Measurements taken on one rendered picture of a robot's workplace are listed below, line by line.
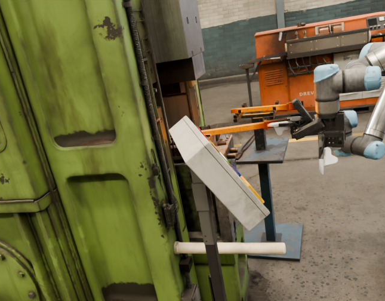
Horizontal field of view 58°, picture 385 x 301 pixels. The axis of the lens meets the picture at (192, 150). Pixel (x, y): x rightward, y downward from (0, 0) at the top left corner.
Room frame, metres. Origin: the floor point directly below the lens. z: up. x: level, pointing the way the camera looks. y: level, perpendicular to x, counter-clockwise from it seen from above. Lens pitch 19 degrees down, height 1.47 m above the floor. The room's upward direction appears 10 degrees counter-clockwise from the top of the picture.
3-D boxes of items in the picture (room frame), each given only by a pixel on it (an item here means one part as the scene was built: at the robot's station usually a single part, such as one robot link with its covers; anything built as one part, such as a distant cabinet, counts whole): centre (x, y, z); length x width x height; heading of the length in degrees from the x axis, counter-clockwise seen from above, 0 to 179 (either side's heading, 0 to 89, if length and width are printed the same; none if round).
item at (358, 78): (1.09, -0.57, 1.23); 0.11 x 0.11 x 0.08; 68
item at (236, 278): (1.66, 0.10, 0.23); 0.55 x 0.37 x 0.47; 73
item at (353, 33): (5.10, -2.00, 0.65); 2.10 x 1.12 x 1.30; 75
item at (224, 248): (1.19, -0.08, 0.62); 0.44 x 0.05 x 0.05; 73
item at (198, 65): (1.61, 0.10, 1.32); 0.42 x 0.20 x 0.10; 73
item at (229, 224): (1.66, 0.10, 0.69); 0.56 x 0.38 x 0.45; 73
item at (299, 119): (1.44, -0.50, 0.99); 0.12 x 0.08 x 0.09; 73
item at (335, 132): (1.11, -0.48, 1.07); 0.09 x 0.08 x 0.12; 60
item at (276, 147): (2.05, -0.44, 0.68); 0.40 x 0.30 x 0.02; 157
